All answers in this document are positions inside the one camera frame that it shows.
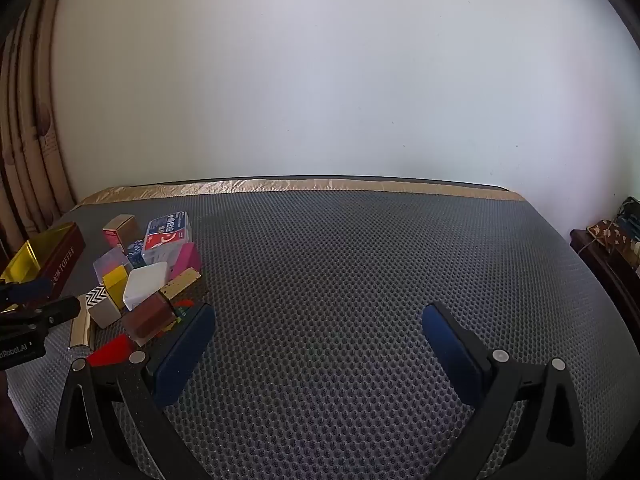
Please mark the red block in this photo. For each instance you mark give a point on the red block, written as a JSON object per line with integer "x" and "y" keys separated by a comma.
{"x": 112, "y": 351}

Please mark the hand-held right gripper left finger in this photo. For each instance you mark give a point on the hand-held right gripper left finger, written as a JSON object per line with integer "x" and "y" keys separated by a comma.
{"x": 182, "y": 355}

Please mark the red and beige carton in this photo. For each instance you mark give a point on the red and beige carton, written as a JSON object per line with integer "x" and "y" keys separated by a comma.
{"x": 122, "y": 227}

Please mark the gold satin sheet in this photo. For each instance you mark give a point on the gold satin sheet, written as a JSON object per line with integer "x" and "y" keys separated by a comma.
{"x": 300, "y": 185}

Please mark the blue and red floss box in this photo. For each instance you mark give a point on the blue and red floss box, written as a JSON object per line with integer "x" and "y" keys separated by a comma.
{"x": 167, "y": 237}

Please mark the dark wooden nightstand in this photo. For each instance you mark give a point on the dark wooden nightstand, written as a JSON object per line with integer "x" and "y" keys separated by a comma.
{"x": 600, "y": 265}

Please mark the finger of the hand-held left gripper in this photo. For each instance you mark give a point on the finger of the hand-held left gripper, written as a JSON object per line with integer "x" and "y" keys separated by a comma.
{"x": 62, "y": 308}
{"x": 32, "y": 287}

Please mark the gold bar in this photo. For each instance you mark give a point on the gold bar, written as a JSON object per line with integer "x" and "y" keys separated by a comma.
{"x": 80, "y": 332}

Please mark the brown block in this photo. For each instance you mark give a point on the brown block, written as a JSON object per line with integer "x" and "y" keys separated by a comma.
{"x": 147, "y": 317}

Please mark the white box with zigzag side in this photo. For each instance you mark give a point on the white box with zigzag side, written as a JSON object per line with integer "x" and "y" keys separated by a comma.
{"x": 102, "y": 312}

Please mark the yellow cube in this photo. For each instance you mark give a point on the yellow cube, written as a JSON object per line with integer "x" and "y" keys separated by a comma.
{"x": 116, "y": 282}

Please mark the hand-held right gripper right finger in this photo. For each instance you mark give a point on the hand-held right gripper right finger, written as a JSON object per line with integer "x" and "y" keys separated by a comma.
{"x": 450, "y": 355}

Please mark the red tin box gold inside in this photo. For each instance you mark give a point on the red tin box gold inside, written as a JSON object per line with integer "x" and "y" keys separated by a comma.
{"x": 65, "y": 257}

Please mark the brown patterned pouch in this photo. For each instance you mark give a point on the brown patterned pouch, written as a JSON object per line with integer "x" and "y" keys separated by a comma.
{"x": 607, "y": 231}

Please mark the beige rectangular block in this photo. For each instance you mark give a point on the beige rectangular block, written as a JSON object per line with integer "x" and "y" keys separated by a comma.
{"x": 180, "y": 284}

